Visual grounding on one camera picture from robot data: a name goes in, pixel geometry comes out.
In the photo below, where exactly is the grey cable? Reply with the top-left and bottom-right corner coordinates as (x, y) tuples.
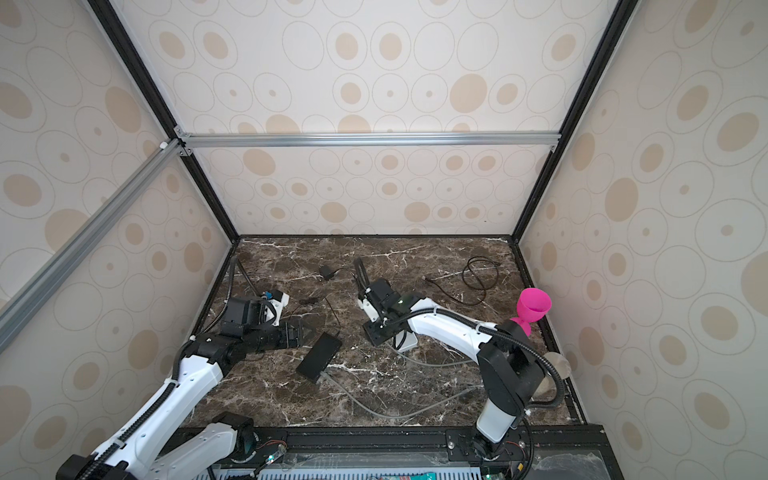
(320, 341), (487, 421)

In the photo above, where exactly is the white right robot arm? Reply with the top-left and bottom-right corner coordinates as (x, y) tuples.
(353, 258), (566, 479)

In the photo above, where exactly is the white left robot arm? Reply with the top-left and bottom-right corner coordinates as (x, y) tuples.
(56, 290), (302, 479)

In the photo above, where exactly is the far black power adapter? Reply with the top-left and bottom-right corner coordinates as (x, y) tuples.
(319, 265), (336, 280)

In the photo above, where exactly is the pink plastic goblet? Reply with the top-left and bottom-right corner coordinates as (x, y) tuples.
(511, 288), (552, 337)

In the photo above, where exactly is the silver horizontal aluminium bar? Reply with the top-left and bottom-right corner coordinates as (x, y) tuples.
(181, 131), (560, 148)

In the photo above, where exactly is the silver diagonal aluminium bar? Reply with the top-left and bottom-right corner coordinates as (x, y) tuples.
(1, 139), (182, 350)

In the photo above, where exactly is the black bundled adapter cable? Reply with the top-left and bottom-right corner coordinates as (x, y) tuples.
(296, 266), (361, 337)

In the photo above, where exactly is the black coiled cable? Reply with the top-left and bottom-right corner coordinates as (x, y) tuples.
(422, 256), (501, 307)

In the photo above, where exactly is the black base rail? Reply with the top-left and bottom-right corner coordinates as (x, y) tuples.
(254, 425), (610, 463)

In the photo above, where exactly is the black vertical frame post left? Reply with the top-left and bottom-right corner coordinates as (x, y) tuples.
(87, 0), (240, 243)

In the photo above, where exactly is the black vertical frame post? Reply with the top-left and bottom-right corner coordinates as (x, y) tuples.
(510, 0), (639, 246)
(87, 0), (240, 243)

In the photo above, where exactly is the black vertical frame post right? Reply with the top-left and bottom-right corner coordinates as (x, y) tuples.
(510, 0), (639, 246)

